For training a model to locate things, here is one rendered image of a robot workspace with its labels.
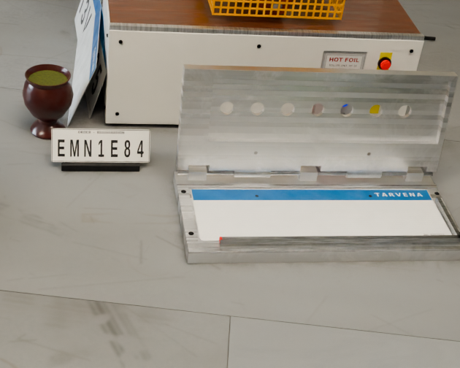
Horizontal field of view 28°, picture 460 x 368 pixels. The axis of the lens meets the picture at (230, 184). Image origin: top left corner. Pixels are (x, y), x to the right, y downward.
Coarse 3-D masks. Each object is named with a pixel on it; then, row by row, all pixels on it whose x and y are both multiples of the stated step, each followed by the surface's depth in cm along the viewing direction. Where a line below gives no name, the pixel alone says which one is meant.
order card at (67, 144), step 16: (64, 144) 149; (80, 144) 149; (96, 144) 150; (112, 144) 150; (128, 144) 151; (144, 144) 151; (64, 160) 149; (80, 160) 150; (96, 160) 150; (112, 160) 151; (128, 160) 151; (144, 160) 152
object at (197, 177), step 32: (192, 224) 138; (192, 256) 133; (224, 256) 134; (256, 256) 135; (288, 256) 136; (320, 256) 137; (352, 256) 138; (384, 256) 139; (416, 256) 140; (448, 256) 141
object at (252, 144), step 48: (192, 96) 140; (240, 96) 143; (288, 96) 144; (336, 96) 145; (384, 96) 147; (432, 96) 148; (192, 144) 144; (240, 144) 146; (288, 144) 147; (336, 144) 148; (384, 144) 150; (432, 144) 151
